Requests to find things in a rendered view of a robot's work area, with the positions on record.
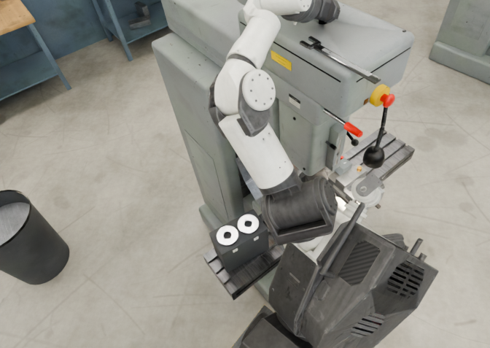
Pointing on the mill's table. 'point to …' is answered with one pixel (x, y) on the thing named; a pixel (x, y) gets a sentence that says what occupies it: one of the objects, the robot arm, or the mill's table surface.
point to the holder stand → (240, 240)
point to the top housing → (367, 39)
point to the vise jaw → (345, 180)
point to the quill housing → (305, 140)
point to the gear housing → (298, 101)
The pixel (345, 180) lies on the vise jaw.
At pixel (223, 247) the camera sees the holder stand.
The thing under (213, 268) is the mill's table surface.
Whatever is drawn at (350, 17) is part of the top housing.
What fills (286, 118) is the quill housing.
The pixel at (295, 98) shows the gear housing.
